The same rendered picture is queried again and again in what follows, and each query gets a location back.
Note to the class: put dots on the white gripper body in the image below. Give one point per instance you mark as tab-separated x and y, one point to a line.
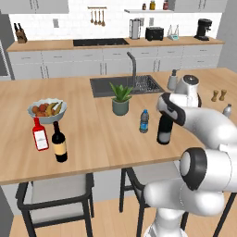
162	103

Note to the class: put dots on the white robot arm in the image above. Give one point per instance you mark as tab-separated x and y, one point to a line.
209	123

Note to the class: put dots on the grey soap dispenser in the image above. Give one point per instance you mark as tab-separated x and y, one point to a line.
172	82

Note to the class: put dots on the blue plastic water bottle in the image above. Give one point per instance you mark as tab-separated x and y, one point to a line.
144	123

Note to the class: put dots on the dark glass bottle grey label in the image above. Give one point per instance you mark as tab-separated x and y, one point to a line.
164	138

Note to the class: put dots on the green plant in grey pot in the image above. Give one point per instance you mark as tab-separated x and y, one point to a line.
120	105

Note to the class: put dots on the grey tap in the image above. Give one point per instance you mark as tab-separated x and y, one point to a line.
134	66

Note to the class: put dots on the wooden shaker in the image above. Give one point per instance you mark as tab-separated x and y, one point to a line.
222	95
214	97

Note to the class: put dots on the dark grey sink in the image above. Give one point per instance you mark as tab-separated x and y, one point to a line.
105	86

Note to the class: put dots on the black toaster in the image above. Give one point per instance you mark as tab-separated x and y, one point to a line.
154	34

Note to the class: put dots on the black stool grey seat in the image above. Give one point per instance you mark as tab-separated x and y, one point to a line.
154	174
58	191

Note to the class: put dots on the black coffee machine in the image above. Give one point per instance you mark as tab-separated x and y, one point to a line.
203	29

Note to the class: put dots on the black hob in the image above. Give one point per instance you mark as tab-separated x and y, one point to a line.
100	42

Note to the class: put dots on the grey lower cupboard run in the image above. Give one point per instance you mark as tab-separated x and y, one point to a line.
80	63

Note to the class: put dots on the red jar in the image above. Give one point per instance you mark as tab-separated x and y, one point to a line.
165	5

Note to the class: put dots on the small brown jar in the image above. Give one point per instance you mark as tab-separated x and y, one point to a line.
144	6

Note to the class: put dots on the yellow jar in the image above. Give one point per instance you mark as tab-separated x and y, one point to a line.
152	5

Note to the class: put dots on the hanging wooden spoon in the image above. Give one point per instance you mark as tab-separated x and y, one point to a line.
91	19
95	20
103	21
99	20

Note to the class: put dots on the yellow banana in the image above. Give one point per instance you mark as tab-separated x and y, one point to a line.
50	108
58	108

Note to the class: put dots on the grey upper cupboards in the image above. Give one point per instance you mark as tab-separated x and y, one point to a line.
200	5
34	6

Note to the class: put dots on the dark wine bottle tan label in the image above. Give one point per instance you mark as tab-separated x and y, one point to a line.
59	148

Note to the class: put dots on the grey fruit bowl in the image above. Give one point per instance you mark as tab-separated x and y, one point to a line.
46	119

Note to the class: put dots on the orange round fruit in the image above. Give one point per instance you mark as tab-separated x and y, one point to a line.
43	107
35	109

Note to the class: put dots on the red bottle white label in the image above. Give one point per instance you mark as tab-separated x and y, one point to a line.
40	139

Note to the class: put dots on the wooden knife block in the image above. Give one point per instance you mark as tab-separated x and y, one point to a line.
21	36

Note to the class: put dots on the grey tall appliance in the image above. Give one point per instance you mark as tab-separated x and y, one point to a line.
4	55

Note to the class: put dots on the grey wall socket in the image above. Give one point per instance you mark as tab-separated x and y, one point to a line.
56	23
151	21

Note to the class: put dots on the white wall shelf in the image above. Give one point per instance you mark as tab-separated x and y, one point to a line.
148	10

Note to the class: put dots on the wooden utensil rail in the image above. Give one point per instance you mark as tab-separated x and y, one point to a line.
97	7

